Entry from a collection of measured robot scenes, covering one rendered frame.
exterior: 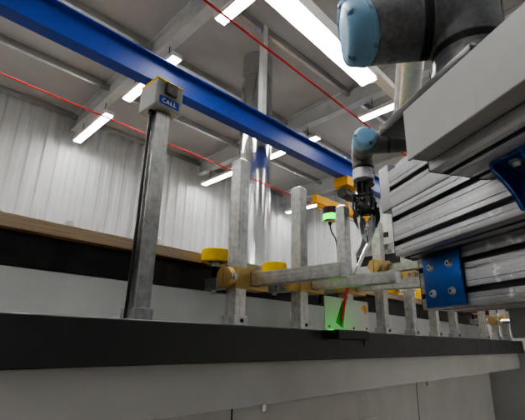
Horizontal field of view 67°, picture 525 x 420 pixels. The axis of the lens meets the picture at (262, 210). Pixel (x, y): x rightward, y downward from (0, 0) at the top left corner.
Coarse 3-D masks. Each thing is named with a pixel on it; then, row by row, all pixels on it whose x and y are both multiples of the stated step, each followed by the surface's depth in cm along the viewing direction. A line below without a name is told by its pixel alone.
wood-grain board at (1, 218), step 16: (0, 224) 78; (16, 224) 80; (32, 224) 83; (48, 224) 85; (64, 224) 87; (80, 240) 89; (96, 240) 92; (112, 240) 95; (128, 240) 98; (160, 256) 105; (176, 256) 107; (192, 256) 111; (416, 304) 220
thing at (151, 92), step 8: (152, 80) 89; (160, 80) 88; (144, 88) 91; (152, 88) 88; (160, 88) 88; (144, 96) 90; (152, 96) 87; (168, 96) 89; (144, 104) 89; (152, 104) 87; (160, 104) 87; (144, 112) 90; (152, 112) 89; (168, 112) 90; (176, 112) 90
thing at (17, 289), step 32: (0, 256) 80; (32, 256) 84; (64, 256) 89; (96, 256) 94; (128, 256) 100; (0, 288) 79; (32, 288) 83; (64, 288) 87; (96, 288) 92; (160, 288) 105; (192, 288) 112; (160, 320) 103; (192, 320) 110; (256, 320) 128; (288, 320) 140; (320, 320) 153; (416, 384) 201; (448, 384) 231; (480, 384) 271; (192, 416) 104; (224, 416) 112; (256, 416) 120; (288, 416) 130; (320, 416) 142; (352, 416) 156; (384, 416) 173; (416, 416) 195; (448, 416) 223; (480, 416) 259
